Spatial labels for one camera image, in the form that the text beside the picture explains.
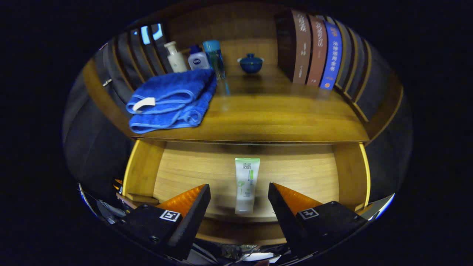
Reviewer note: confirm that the wooden cabinet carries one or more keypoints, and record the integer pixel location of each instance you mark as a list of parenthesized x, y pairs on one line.
[(240, 22)]

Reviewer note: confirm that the reddish brown book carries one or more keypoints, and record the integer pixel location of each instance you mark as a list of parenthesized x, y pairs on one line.
[(317, 51)]

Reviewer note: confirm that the dark brown book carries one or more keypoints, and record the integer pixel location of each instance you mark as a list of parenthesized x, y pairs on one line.
[(297, 48)]

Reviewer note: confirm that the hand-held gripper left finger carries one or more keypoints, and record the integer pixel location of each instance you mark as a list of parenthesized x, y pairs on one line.
[(190, 218)]

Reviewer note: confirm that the wooden drawer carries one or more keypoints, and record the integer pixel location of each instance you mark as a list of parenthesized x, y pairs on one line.
[(295, 173)]

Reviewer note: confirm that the white blue lotion bottle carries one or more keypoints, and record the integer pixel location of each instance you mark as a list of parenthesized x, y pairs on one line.
[(198, 61)]

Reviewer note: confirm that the blue lidded bowl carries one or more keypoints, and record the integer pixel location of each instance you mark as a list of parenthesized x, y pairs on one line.
[(251, 64)]

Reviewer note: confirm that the blue book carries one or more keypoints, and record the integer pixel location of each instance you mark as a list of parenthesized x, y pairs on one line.
[(332, 55)]

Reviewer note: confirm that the white pump bottle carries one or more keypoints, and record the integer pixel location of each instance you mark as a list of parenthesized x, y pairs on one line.
[(176, 59)]

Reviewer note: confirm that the blue folded towel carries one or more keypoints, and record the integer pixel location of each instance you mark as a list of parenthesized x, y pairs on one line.
[(173, 96)]

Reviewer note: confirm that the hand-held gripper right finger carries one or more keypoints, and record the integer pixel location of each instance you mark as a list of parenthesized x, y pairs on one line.
[(286, 218)]

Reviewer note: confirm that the teal bottle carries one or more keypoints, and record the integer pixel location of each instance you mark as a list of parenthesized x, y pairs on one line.
[(215, 59)]

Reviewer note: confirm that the black backdrop cloth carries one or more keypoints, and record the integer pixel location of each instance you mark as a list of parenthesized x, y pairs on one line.
[(92, 147)]

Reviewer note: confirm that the white green tube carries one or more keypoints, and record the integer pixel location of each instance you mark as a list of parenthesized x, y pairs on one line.
[(245, 184)]

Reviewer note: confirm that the wooden countertop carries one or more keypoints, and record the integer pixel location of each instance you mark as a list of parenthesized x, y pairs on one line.
[(277, 114)]

